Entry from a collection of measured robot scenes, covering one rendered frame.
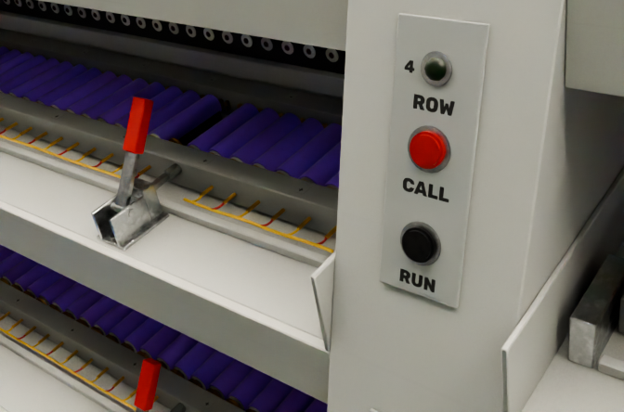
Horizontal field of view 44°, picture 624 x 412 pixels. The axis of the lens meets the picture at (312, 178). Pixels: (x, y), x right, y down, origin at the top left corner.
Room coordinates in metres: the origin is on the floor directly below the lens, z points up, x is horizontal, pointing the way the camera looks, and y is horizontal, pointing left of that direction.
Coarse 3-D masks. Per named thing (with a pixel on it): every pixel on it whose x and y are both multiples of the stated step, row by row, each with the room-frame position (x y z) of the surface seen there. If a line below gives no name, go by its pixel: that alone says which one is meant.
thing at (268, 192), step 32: (0, 96) 0.65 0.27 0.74; (32, 128) 0.61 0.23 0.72; (64, 128) 0.58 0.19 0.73; (96, 128) 0.56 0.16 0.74; (160, 160) 0.51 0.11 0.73; (192, 160) 0.50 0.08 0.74; (224, 160) 0.49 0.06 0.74; (224, 192) 0.48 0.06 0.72; (256, 192) 0.46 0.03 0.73; (288, 192) 0.45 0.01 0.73; (320, 192) 0.44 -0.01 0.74; (256, 224) 0.44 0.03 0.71; (320, 224) 0.43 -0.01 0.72
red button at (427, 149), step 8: (416, 136) 0.31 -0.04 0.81; (424, 136) 0.31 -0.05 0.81; (432, 136) 0.31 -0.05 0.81; (416, 144) 0.31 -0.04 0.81; (424, 144) 0.31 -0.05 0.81; (432, 144) 0.31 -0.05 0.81; (440, 144) 0.31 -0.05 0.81; (416, 152) 0.31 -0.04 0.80; (424, 152) 0.31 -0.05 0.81; (432, 152) 0.31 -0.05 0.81; (440, 152) 0.31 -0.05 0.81; (416, 160) 0.31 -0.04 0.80; (424, 160) 0.31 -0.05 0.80; (432, 160) 0.31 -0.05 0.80; (440, 160) 0.31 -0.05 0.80; (424, 168) 0.31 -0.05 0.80; (432, 168) 0.31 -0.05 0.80
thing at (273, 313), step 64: (192, 64) 0.65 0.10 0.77; (256, 64) 0.60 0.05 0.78; (0, 128) 0.64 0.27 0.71; (0, 192) 0.54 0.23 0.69; (64, 192) 0.53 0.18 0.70; (192, 192) 0.50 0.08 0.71; (64, 256) 0.49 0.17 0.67; (128, 256) 0.44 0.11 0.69; (192, 256) 0.43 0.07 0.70; (256, 256) 0.42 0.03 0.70; (192, 320) 0.41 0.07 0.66; (256, 320) 0.37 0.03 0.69; (320, 320) 0.34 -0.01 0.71; (320, 384) 0.36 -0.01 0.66
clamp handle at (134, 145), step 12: (132, 108) 0.48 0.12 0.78; (144, 108) 0.47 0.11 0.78; (132, 120) 0.48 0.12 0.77; (144, 120) 0.47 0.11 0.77; (132, 132) 0.47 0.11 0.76; (144, 132) 0.47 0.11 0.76; (132, 144) 0.47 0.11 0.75; (144, 144) 0.47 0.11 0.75; (132, 156) 0.47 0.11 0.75; (132, 168) 0.47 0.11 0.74; (120, 180) 0.47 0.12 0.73; (132, 180) 0.46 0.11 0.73; (120, 192) 0.47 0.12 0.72; (120, 204) 0.46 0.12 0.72
